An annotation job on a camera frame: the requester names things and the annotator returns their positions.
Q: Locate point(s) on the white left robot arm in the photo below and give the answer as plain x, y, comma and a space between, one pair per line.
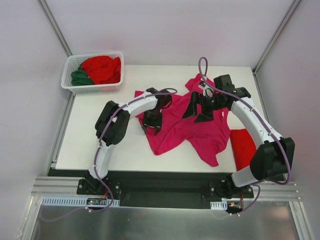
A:
112, 124

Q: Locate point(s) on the white perforated plastic basket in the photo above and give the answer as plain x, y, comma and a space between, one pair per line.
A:
73, 62

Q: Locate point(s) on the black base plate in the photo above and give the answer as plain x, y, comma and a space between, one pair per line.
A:
151, 189

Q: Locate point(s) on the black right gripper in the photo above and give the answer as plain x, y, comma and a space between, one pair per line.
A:
202, 105

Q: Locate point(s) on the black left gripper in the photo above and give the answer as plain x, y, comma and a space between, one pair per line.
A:
152, 123

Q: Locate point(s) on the pink t shirt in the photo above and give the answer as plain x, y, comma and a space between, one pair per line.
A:
207, 138

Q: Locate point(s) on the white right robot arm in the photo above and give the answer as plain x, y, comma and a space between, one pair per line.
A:
274, 153

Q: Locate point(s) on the folded red t shirt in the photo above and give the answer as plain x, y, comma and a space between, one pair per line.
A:
243, 147

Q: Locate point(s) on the red t shirt in basket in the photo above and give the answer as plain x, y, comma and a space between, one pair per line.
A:
103, 69

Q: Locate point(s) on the aluminium frame post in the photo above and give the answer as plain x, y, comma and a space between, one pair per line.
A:
293, 7
51, 19

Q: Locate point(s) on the left aluminium frame post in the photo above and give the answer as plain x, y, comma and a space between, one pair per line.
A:
51, 19

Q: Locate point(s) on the green t shirt in basket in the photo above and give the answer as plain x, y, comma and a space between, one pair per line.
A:
80, 78

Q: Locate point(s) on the right aluminium frame post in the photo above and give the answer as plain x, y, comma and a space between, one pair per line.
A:
293, 7

